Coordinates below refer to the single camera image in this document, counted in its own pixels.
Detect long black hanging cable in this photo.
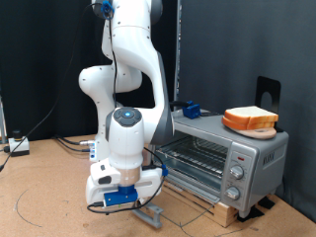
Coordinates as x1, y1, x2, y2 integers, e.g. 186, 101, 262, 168
0, 1, 97, 172

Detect black foam pad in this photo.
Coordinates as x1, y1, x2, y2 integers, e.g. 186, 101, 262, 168
237, 205, 266, 223
258, 196, 276, 210

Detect grey backdrop curtain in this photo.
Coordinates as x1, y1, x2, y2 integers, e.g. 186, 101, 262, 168
179, 0, 316, 223

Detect silver oven knob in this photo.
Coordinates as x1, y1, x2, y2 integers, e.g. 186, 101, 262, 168
224, 186, 242, 201
229, 164, 246, 181

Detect slotted wooden block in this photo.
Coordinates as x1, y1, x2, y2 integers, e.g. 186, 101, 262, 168
161, 179, 240, 229

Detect black camera cable blue clips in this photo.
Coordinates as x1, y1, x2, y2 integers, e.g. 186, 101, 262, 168
86, 0, 170, 215

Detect white box black button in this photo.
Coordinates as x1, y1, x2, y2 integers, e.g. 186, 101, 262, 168
8, 129, 31, 158

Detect silver toaster oven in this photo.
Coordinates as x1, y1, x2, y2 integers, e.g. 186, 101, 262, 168
149, 108, 290, 219

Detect black backdrop curtain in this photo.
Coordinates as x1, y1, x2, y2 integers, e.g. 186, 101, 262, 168
0, 0, 179, 142

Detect round wooden plate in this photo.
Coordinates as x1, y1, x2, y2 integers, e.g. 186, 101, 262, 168
226, 126, 278, 140

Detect vertical aluminium pole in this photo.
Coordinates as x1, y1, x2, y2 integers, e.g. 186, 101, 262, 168
173, 0, 183, 112

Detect white bread slice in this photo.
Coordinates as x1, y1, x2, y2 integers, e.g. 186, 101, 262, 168
221, 116, 277, 130
224, 106, 279, 124

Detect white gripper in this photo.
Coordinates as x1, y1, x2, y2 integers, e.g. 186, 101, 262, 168
86, 157, 164, 204

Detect black metal bookend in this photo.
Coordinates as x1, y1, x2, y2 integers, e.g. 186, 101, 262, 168
255, 76, 284, 133

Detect metal spatula blue grip block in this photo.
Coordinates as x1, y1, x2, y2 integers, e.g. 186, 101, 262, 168
168, 99, 222, 119

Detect black base cable silver plug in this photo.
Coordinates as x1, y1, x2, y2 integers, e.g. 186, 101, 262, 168
53, 134, 96, 147

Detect thin metal pole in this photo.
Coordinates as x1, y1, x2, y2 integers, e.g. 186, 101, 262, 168
0, 95, 8, 145

